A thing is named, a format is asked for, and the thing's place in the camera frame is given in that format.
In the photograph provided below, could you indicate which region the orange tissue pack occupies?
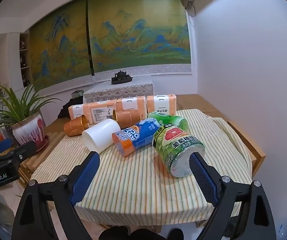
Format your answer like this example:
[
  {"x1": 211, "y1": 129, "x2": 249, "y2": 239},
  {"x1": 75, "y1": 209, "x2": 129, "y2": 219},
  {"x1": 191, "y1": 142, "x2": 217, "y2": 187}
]
[
  {"x1": 88, "y1": 100, "x2": 118, "y2": 125},
  {"x1": 146, "y1": 94, "x2": 178, "y2": 117},
  {"x1": 116, "y1": 97, "x2": 147, "y2": 113},
  {"x1": 68, "y1": 104, "x2": 92, "y2": 121}
]

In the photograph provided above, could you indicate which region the grey green box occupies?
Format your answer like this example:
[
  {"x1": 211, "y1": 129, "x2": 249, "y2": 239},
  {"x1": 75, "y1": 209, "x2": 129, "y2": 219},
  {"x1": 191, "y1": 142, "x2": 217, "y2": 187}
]
[{"x1": 71, "y1": 90, "x2": 84, "y2": 101}]

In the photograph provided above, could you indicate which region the black bag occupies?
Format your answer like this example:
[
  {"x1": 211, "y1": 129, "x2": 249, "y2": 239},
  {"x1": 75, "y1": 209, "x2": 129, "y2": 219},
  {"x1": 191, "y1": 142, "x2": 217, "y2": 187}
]
[{"x1": 58, "y1": 102, "x2": 72, "y2": 120}]

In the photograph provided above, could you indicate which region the wooden wall shelf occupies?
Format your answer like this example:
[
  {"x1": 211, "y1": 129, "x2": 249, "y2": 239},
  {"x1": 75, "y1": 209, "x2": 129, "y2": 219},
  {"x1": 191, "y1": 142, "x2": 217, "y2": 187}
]
[{"x1": 19, "y1": 32, "x2": 32, "y2": 88}]

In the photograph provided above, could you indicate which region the dark tea tray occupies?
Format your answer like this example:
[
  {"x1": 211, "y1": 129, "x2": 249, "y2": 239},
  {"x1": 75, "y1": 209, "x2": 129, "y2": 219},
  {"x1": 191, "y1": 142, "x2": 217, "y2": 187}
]
[{"x1": 111, "y1": 76, "x2": 133, "y2": 85}]

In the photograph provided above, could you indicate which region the dark teapot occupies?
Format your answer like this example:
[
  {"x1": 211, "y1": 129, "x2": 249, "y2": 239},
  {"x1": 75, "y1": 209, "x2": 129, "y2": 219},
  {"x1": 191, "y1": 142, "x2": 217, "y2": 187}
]
[{"x1": 115, "y1": 70, "x2": 128, "y2": 81}]

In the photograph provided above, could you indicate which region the red plant saucer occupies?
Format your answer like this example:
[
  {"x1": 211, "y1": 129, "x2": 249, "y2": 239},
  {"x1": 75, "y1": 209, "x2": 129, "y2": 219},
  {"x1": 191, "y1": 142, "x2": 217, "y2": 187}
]
[{"x1": 18, "y1": 134, "x2": 50, "y2": 152}]

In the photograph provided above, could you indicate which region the striped tablecloth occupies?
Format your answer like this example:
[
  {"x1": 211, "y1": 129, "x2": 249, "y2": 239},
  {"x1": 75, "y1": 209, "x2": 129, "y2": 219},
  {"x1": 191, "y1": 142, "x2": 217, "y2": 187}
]
[{"x1": 31, "y1": 108, "x2": 253, "y2": 221}]

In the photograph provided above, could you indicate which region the copper orange cup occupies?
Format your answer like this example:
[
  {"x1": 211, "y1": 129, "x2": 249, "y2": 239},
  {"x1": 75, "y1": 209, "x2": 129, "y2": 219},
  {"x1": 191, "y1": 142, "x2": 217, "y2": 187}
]
[
  {"x1": 63, "y1": 114, "x2": 94, "y2": 137},
  {"x1": 112, "y1": 109, "x2": 140, "y2": 128}
]

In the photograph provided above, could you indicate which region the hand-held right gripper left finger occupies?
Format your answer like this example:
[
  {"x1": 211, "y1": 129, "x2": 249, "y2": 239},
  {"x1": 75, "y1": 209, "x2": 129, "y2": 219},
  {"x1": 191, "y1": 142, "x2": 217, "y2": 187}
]
[{"x1": 12, "y1": 151, "x2": 100, "y2": 240}]

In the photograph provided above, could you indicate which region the blue and orange cup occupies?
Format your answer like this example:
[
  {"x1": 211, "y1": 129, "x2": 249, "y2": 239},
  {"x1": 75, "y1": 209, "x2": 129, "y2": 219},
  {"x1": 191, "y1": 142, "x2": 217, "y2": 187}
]
[{"x1": 112, "y1": 118, "x2": 163, "y2": 158}]

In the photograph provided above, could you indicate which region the green grapefruit label cup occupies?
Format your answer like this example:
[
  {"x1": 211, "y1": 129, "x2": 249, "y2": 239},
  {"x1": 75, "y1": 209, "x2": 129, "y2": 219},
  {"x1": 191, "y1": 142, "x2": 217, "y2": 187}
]
[{"x1": 153, "y1": 126, "x2": 206, "y2": 178}]

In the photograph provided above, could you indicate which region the white cup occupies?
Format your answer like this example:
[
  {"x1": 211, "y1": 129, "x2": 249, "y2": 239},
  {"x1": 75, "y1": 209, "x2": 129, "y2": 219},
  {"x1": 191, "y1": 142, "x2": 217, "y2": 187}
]
[{"x1": 82, "y1": 119, "x2": 121, "y2": 153}]

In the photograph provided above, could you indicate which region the patterned cloth covered stand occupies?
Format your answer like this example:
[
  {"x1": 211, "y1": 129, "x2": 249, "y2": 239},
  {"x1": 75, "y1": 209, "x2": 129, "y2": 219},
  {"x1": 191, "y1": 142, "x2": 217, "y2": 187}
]
[{"x1": 83, "y1": 79, "x2": 154, "y2": 104}]

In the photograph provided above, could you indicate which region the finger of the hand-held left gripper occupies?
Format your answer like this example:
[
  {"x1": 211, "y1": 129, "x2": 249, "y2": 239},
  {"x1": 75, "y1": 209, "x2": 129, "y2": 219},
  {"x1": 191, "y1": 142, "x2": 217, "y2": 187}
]
[
  {"x1": 0, "y1": 141, "x2": 38, "y2": 170},
  {"x1": 0, "y1": 140, "x2": 12, "y2": 156}
]

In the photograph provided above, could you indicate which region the landscape painting wall hanging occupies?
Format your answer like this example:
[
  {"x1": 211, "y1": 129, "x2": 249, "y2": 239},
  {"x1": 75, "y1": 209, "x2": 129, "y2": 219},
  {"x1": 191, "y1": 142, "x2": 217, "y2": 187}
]
[
  {"x1": 29, "y1": 0, "x2": 94, "y2": 85},
  {"x1": 87, "y1": 0, "x2": 193, "y2": 77}
]

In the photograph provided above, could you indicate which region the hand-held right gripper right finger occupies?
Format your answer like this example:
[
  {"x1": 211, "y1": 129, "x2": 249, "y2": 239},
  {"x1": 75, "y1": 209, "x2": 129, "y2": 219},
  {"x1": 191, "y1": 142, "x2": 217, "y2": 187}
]
[{"x1": 189, "y1": 152, "x2": 277, "y2": 240}]

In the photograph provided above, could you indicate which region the wooden table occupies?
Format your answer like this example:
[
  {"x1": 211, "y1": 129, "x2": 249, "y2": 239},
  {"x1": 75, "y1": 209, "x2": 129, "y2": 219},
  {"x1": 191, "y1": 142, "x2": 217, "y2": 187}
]
[{"x1": 18, "y1": 94, "x2": 266, "y2": 233}]

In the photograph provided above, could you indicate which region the potted green plant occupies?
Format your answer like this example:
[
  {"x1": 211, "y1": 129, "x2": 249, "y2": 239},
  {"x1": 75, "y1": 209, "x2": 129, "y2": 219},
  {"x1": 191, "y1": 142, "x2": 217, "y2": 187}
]
[{"x1": 0, "y1": 81, "x2": 62, "y2": 146}]

